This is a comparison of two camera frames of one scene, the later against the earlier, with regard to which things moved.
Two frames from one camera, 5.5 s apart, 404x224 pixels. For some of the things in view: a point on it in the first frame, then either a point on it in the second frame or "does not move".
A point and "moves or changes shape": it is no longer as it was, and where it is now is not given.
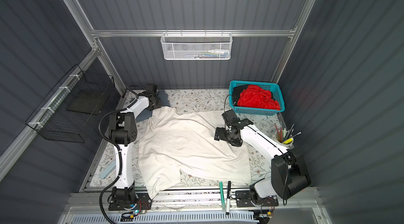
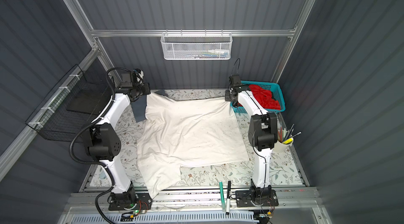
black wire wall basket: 69,112 does not move
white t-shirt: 171,143 moves or changes shape
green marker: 222,196 does not move
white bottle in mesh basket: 218,51 does not move
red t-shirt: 254,95 does not move
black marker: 228,199 does not move
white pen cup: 284,139 does not move
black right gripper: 221,135 -> 228,99
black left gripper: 158,101 -> 144,85
